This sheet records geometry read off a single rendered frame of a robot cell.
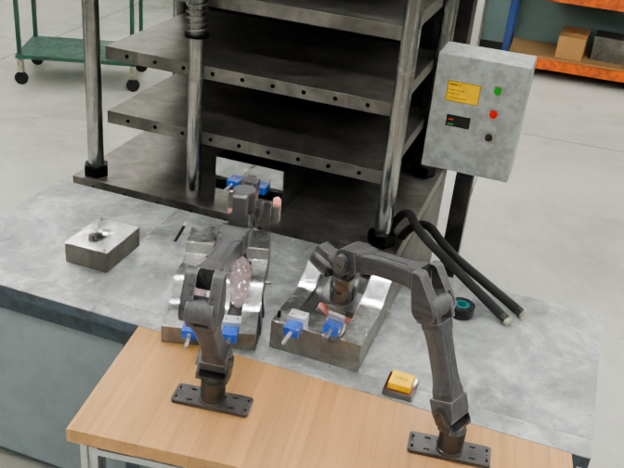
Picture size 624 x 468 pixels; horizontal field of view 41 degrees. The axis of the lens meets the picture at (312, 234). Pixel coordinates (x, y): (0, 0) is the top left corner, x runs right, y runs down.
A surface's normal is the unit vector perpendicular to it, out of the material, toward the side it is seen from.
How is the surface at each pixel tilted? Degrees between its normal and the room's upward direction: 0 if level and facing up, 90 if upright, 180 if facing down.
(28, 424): 90
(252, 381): 0
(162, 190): 0
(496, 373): 0
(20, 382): 90
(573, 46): 90
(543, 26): 90
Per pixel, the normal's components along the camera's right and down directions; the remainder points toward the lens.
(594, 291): 0.09, -0.88
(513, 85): -0.33, 0.42
